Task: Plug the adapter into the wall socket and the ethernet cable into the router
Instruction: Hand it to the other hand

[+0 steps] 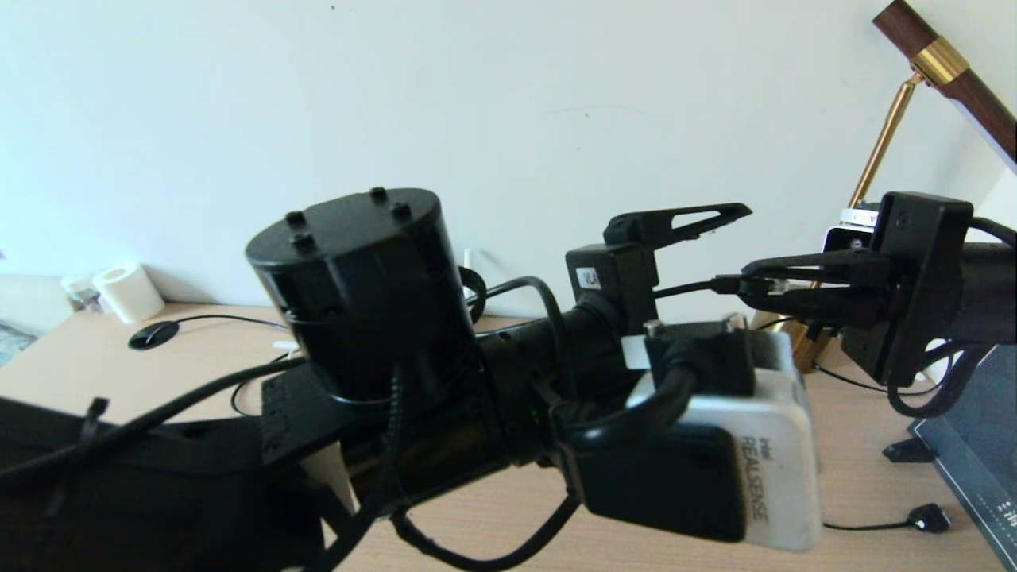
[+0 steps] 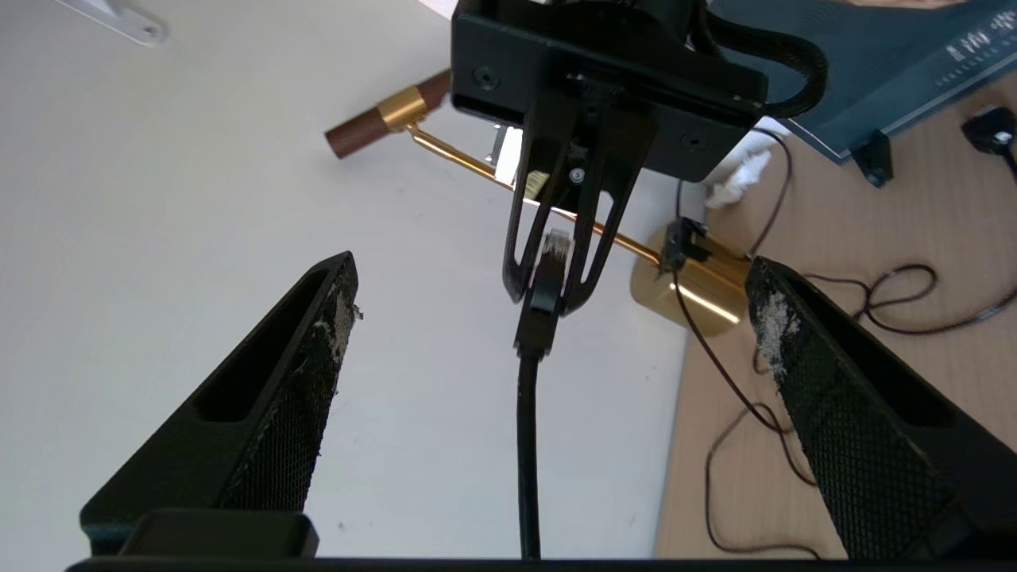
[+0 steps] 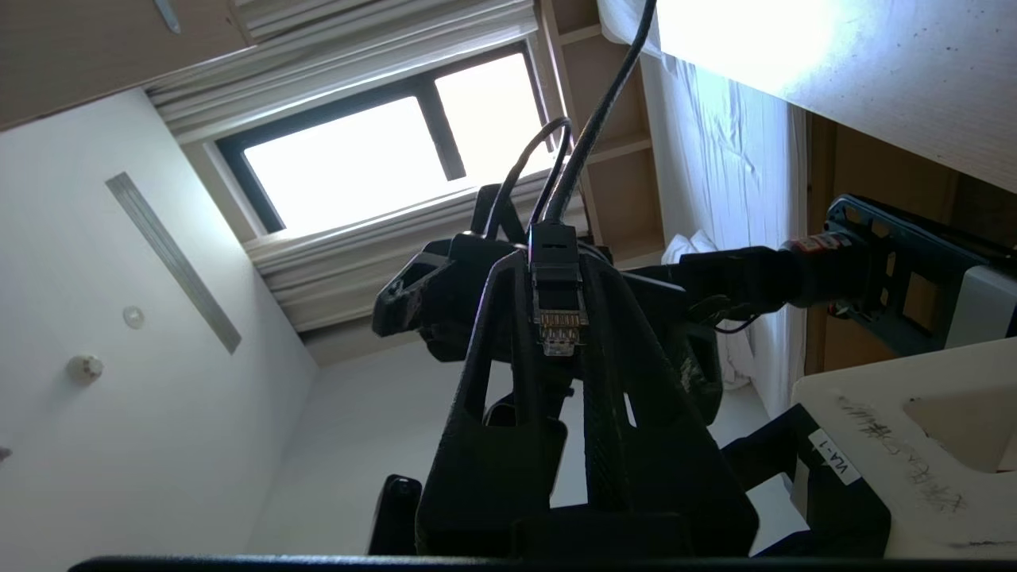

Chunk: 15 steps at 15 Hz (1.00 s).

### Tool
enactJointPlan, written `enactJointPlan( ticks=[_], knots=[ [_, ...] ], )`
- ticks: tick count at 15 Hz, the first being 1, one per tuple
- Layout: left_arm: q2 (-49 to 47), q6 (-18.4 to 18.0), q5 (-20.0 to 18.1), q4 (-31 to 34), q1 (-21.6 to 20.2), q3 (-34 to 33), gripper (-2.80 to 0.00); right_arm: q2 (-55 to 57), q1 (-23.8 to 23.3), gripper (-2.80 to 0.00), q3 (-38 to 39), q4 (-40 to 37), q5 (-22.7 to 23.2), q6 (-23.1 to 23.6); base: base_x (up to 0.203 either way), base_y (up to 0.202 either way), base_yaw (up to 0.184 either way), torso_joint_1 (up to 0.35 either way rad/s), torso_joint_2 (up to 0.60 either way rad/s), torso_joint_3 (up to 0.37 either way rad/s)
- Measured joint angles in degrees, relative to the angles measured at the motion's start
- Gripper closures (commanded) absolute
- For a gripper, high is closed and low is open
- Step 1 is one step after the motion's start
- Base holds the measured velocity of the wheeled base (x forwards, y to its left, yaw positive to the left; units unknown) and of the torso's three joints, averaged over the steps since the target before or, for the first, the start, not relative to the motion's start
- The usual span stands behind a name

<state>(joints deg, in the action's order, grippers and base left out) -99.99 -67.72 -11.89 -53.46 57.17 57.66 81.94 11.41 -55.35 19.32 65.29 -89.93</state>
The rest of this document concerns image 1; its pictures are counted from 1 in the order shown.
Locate black ethernet cable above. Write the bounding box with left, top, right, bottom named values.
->
left=143, top=274, right=791, bottom=418

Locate white wifi router with antennas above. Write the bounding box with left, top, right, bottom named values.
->
left=274, top=249, right=475, bottom=352

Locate black plastic clip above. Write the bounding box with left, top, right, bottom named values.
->
left=884, top=437, right=937, bottom=464

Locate dark monitor screen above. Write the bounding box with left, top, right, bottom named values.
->
left=910, top=346, right=1017, bottom=569

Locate brass desk lamp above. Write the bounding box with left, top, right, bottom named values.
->
left=751, top=0, right=1017, bottom=374

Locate white paper roll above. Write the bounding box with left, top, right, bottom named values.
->
left=94, top=262, right=165, bottom=324

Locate patterned floor rug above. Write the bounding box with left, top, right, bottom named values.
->
left=0, top=320, right=37, bottom=365

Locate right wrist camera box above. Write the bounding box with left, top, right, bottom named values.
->
left=822, top=205, right=883, bottom=255

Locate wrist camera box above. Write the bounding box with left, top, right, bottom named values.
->
left=822, top=205, right=883, bottom=255
left=572, top=314, right=823, bottom=553

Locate black right camera cable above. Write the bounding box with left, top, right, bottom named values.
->
left=886, top=214, right=1017, bottom=419

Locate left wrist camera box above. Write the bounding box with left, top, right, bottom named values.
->
left=572, top=314, right=823, bottom=553

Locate black lamp power cable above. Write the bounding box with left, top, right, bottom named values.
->
left=814, top=361, right=953, bottom=535

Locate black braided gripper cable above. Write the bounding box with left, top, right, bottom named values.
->
left=389, top=497, right=581, bottom=572

